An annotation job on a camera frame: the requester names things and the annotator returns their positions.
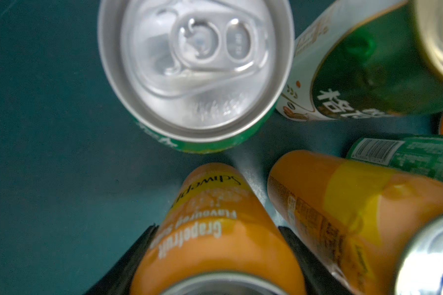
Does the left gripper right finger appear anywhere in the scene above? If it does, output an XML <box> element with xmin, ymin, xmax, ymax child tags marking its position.
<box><xmin>278</xmin><ymin>226</ymin><xmax>351</xmax><ymax>295</ymax></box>

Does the green beer can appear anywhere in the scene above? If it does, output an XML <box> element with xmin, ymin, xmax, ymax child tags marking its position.
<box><xmin>276</xmin><ymin>1</ymin><xmax>443</xmax><ymax>121</ymax></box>

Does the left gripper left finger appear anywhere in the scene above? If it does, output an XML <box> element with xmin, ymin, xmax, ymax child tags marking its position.
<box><xmin>85</xmin><ymin>224</ymin><xmax>159</xmax><ymax>295</ymax></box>

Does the green Sprite can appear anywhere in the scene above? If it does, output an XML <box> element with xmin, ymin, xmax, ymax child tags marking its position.
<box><xmin>347</xmin><ymin>135</ymin><xmax>443</xmax><ymax>182</ymax></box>

